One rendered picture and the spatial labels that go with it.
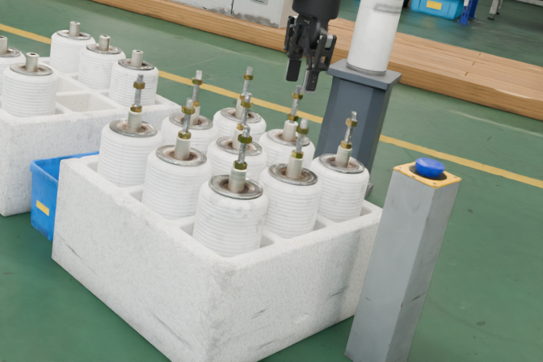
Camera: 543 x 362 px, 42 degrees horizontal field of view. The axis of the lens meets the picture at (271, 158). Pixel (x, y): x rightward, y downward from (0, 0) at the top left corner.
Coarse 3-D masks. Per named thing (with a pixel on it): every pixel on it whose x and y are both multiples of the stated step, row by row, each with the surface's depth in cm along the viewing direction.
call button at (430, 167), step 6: (420, 162) 97; (426, 162) 98; (432, 162) 98; (438, 162) 99; (420, 168) 97; (426, 168) 97; (432, 168) 97; (438, 168) 97; (426, 174) 97; (432, 174) 97; (438, 174) 98
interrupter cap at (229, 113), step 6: (228, 108) 131; (234, 108) 131; (222, 114) 127; (228, 114) 127; (234, 114) 129; (252, 114) 130; (258, 114) 130; (234, 120) 125; (240, 120) 125; (246, 120) 125; (252, 120) 126; (258, 120) 127
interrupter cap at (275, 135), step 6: (270, 132) 122; (276, 132) 123; (282, 132) 124; (270, 138) 119; (276, 138) 120; (306, 138) 123; (282, 144) 118; (288, 144) 118; (294, 144) 118; (306, 144) 120
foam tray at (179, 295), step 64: (64, 192) 114; (128, 192) 106; (64, 256) 116; (128, 256) 104; (192, 256) 94; (256, 256) 95; (320, 256) 105; (128, 320) 106; (192, 320) 95; (256, 320) 99; (320, 320) 112
